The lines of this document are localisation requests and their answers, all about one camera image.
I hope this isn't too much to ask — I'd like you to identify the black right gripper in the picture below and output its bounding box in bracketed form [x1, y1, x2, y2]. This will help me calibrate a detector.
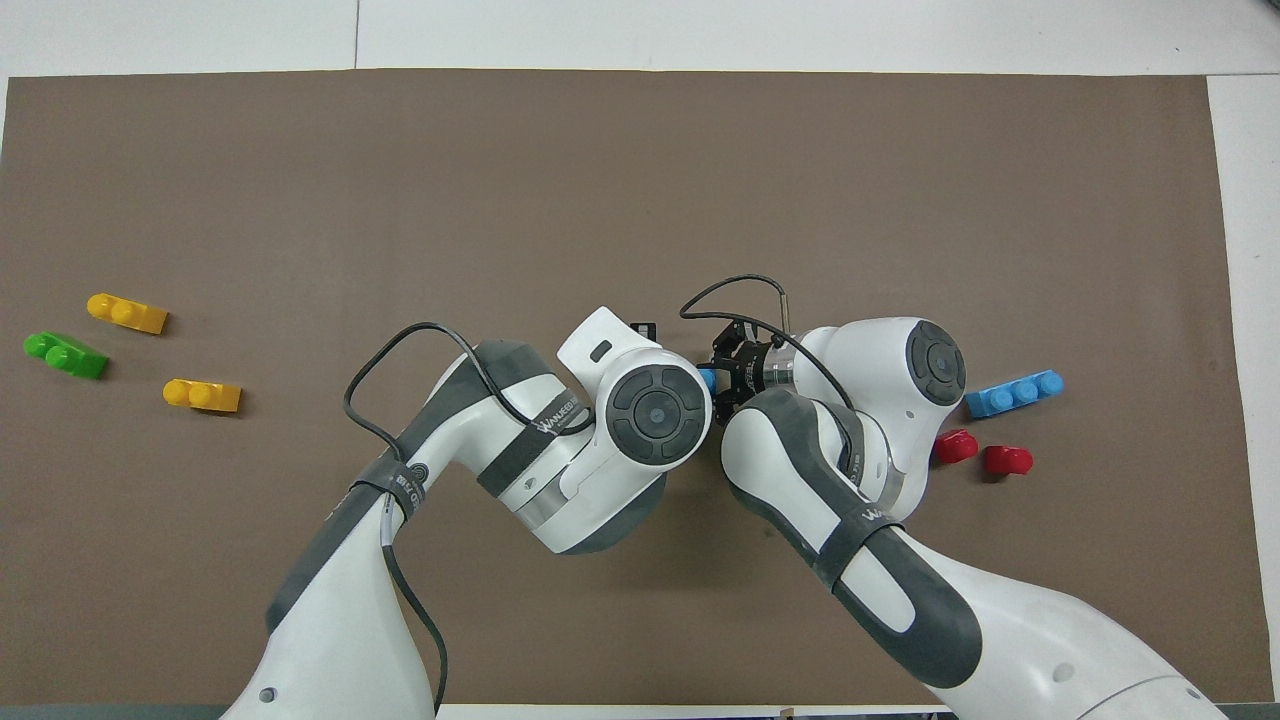
[709, 319, 773, 423]

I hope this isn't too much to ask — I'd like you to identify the brown table mat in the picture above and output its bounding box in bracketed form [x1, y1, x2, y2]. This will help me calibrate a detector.
[0, 68, 1276, 707]

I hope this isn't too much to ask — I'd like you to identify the yellow two-stud toy brick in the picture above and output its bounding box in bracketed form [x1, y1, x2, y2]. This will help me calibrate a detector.
[87, 292, 169, 336]
[163, 378, 244, 415]

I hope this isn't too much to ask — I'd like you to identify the green two-stud toy brick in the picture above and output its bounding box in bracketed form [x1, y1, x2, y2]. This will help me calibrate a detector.
[23, 331, 109, 380]

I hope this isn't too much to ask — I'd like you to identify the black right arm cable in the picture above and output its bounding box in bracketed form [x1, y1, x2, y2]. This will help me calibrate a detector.
[680, 274, 862, 412]

